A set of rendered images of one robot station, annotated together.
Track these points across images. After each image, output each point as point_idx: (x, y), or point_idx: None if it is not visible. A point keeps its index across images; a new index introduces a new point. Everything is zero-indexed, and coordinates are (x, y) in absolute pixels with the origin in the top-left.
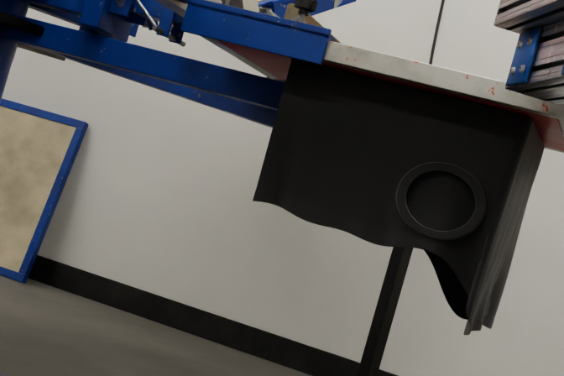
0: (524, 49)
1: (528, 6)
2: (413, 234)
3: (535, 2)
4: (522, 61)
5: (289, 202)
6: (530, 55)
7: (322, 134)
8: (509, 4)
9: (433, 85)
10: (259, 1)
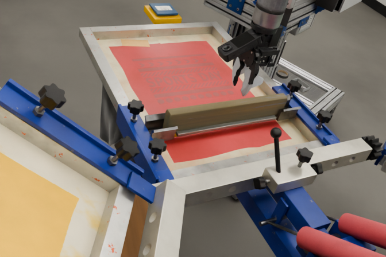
0: (283, 26)
1: (303, 16)
2: None
3: (306, 15)
4: (282, 30)
5: None
6: (286, 27)
7: None
8: (294, 18)
9: None
10: (141, 190)
